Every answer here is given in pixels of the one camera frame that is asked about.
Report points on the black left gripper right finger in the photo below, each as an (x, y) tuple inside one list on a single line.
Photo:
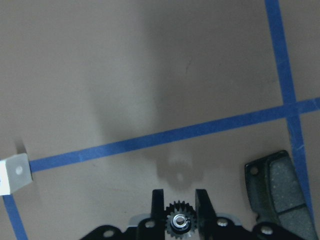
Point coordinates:
[(205, 212)]

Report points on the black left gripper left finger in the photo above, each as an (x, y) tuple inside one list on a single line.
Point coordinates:
[(157, 205)]

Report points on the small black bearing gear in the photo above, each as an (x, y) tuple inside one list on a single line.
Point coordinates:
[(181, 220)]

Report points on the dark grey brake pad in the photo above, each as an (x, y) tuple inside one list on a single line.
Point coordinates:
[(275, 194)]

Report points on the white curved plastic clamp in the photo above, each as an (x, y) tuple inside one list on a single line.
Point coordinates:
[(15, 173)]

